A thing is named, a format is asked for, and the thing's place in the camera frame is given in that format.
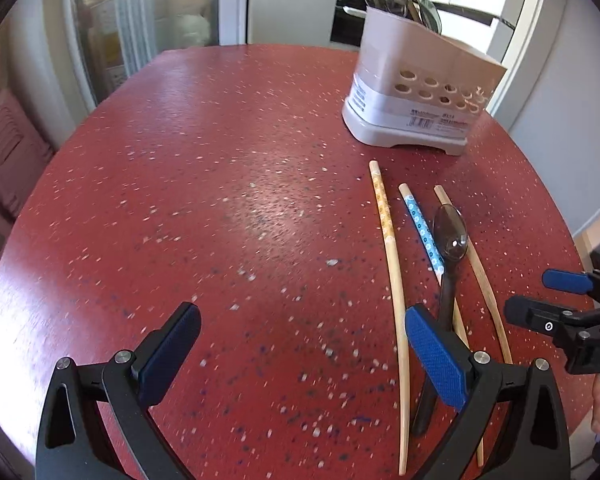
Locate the grey kitchen counter cabinet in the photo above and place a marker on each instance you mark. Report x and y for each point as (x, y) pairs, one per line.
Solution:
(290, 10)

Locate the beige plastic utensil holder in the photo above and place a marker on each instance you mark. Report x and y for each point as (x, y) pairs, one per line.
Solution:
(420, 90)

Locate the sliding glass door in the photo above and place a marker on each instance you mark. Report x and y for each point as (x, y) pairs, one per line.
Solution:
(232, 0)

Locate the blue patterned wooden chopstick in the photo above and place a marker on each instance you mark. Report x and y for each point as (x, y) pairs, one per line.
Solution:
(422, 230)

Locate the orange patterned wooden chopstick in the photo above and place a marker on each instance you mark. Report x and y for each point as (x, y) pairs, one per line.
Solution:
(392, 260)

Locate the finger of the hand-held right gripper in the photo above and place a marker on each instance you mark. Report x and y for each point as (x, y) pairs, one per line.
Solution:
(567, 280)
(532, 312)

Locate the stack of pink plastic stools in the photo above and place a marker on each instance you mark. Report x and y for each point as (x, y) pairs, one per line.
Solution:
(7, 150)

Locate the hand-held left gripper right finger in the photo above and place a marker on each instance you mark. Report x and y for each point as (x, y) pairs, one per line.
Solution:
(432, 355)

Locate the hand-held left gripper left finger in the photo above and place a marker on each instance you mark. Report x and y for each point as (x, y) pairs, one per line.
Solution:
(172, 355)

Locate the black built-in oven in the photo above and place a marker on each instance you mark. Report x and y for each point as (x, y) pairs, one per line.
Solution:
(347, 22)

